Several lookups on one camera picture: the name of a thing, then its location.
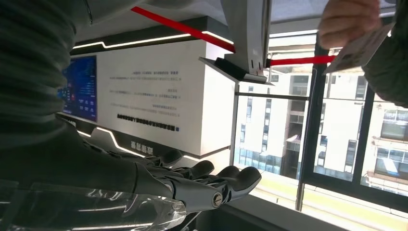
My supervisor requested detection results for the person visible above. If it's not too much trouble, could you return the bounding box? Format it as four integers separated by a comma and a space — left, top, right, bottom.
318, 0, 408, 109

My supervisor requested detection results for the grey kiosk stand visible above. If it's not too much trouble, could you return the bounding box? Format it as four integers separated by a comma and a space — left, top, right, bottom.
199, 0, 275, 86

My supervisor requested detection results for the pale building outside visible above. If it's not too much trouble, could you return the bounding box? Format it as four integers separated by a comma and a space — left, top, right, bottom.
236, 70, 408, 195

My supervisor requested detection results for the blue wall screen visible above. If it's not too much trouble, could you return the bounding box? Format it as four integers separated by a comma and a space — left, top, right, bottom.
57, 55, 98, 123

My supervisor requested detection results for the white info wall panel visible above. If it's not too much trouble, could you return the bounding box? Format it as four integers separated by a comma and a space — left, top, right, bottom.
55, 32, 238, 160

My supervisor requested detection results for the black window frame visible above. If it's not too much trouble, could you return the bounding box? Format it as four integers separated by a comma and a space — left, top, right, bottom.
294, 41, 408, 214

